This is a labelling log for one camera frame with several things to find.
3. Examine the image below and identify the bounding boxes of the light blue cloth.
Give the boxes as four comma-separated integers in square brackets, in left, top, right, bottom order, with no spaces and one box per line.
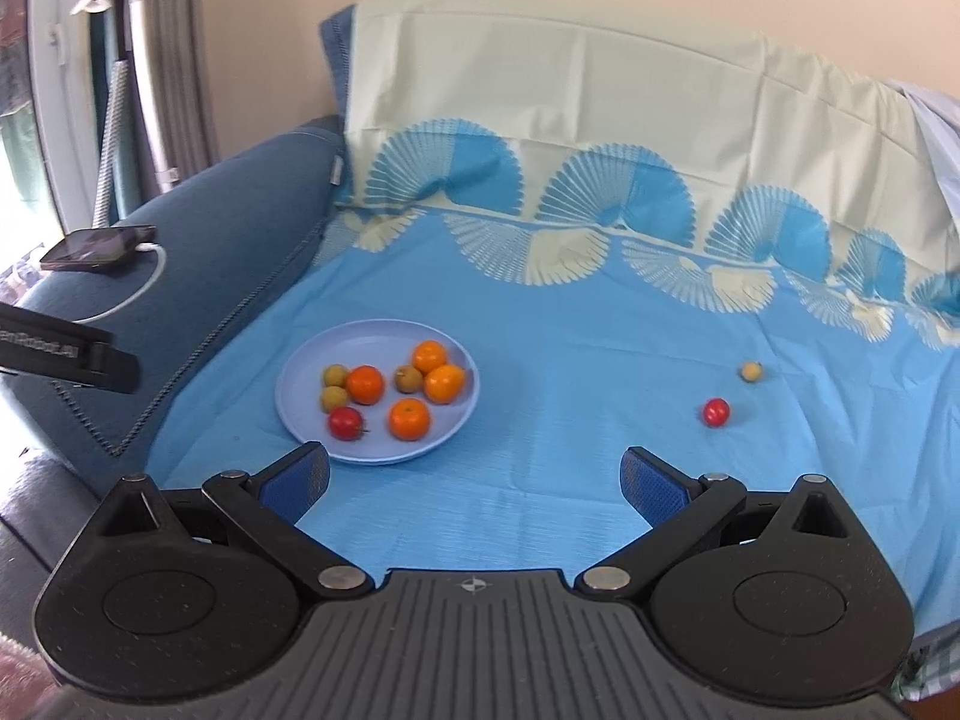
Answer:
[898,81,960,260]

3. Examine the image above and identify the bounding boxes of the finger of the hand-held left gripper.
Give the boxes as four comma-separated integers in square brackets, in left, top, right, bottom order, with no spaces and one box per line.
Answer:
[82,342,142,394]

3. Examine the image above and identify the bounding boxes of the white charging cable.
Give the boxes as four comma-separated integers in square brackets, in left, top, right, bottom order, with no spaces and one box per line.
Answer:
[91,241,167,325]

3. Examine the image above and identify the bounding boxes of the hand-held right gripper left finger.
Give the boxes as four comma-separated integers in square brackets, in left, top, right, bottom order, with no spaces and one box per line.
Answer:
[88,441,376,601]

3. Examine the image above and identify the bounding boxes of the checked cloth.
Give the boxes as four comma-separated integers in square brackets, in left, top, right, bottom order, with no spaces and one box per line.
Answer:
[892,621,960,703]

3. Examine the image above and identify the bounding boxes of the dark grey cushion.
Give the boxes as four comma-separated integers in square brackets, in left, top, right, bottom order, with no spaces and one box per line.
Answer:
[0,456,107,595]

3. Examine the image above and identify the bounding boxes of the light blue plate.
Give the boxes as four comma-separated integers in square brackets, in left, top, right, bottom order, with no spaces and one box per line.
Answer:
[275,319,481,466]

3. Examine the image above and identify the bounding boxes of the reddish orange mandarin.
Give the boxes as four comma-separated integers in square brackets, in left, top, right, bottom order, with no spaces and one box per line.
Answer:
[346,364,386,405]

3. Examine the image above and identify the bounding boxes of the phone holder stand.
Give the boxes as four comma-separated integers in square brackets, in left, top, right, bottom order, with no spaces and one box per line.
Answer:
[75,0,200,235]

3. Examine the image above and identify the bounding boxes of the blue fan-print blanket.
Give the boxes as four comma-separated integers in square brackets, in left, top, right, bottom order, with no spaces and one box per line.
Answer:
[142,0,960,638]

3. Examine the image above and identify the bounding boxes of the blue cushion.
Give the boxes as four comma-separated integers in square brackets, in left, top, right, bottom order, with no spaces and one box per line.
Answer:
[0,6,355,488]

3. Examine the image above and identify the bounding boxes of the white window frame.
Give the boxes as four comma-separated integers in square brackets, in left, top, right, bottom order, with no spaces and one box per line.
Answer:
[26,0,100,241]

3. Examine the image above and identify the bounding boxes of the grey curtain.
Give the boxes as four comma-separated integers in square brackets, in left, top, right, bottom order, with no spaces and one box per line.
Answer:
[139,0,220,196]

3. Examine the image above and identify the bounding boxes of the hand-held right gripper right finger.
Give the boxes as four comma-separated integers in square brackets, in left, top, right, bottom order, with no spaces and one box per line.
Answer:
[576,445,863,601]

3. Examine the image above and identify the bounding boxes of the pink fuzzy cloth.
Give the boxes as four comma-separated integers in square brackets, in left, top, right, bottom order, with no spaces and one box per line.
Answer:
[0,634,57,720]

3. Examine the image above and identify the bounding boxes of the black smartphone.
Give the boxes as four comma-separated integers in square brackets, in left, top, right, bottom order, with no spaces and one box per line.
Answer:
[39,225,158,272]

